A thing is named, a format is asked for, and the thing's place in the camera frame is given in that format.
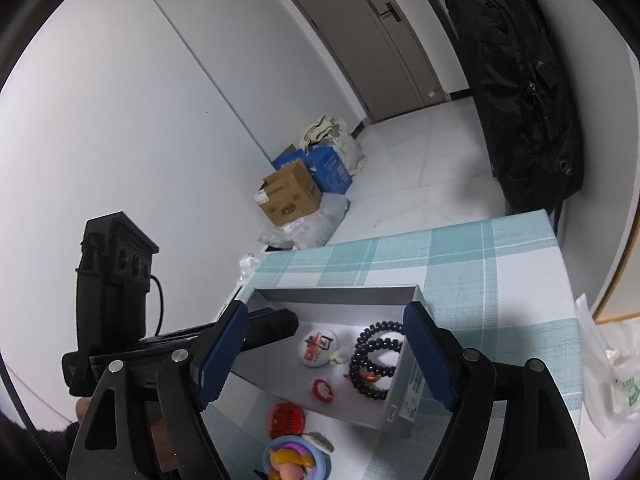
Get silver cardboard box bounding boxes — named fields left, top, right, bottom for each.
left=227, top=285, right=431, bottom=432

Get green checked tablecloth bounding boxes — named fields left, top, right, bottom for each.
left=212, top=210, right=586, bottom=480

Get white plastic bag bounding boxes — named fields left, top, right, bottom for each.
left=575, top=292, right=640, bottom=438

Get white tote bag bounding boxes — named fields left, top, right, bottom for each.
left=332, top=119, right=366, bottom=177

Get cream folded cloth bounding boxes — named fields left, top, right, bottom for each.
left=300, top=115, right=346, bottom=151

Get person's left forearm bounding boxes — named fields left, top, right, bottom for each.
left=0, top=407, right=81, bottom=480

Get brown cardboard box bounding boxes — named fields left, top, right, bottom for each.
left=254, top=161, right=323, bottom=228

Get black bead bracelet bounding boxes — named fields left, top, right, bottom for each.
left=348, top=321, right=407, bottom=402

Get black cable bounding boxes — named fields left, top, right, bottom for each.
left=147, top=275, right=166, bottom=337

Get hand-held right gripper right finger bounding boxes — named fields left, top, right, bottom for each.
left=402, top=301, right=591, bottom=480

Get grey-brown door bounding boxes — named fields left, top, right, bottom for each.
left=272, top=0, right=448, bottom=123

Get blue cardboard box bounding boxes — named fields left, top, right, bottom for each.
left=271, top=144, right=353, bottom=194

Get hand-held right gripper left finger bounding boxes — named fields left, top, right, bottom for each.
left=65, top=300, right=251, bottom=480

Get large grey plastic parcel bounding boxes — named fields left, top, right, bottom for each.
left=257, top=192, right=351, bottom=251

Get person's left hand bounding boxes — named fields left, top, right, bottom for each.
left=75, top=396, right=176, bottom=468

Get purple bowl with trinkets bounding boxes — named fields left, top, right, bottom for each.
left=262, top=432, right=333, bottom=480

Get red and white charm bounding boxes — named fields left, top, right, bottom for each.
left=312, top=377, right=336, bottom=404

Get black backpack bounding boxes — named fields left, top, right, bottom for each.
left=442, top=0, right=586, bottom=216

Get white round badge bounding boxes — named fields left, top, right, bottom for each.
left=299, top=332, right=338, bottom=362

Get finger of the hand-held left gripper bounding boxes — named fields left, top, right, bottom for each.
left=242, top=307, right=300, bottom=353

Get red round badge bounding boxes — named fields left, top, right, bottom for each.
left=266, top=402, right=307, bottom=441

